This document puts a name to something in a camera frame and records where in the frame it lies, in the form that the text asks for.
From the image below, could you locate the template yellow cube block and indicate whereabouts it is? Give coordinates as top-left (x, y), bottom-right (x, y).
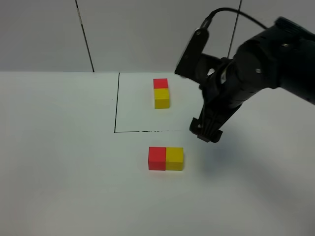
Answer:
top-left (154, 88), bottom-right (170, 109)

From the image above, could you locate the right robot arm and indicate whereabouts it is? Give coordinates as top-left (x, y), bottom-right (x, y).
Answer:
top-left (189, 17), bottom-right (315, 143)

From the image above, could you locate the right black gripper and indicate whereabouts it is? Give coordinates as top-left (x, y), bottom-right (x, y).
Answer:
top-left (189, 58), bottom-right (256, 143)

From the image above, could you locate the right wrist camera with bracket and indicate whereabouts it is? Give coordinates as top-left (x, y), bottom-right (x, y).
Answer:
top-left (175, 28), bottom-right (222, 84)

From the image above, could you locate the right camera black cable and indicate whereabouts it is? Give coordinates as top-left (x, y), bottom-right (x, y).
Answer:
top-left (200, 7), bottom-right (268, 30)

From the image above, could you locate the template red cube block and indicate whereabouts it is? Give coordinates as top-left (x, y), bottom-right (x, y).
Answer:
top-left (153, 78), bottom-right (168, 89)

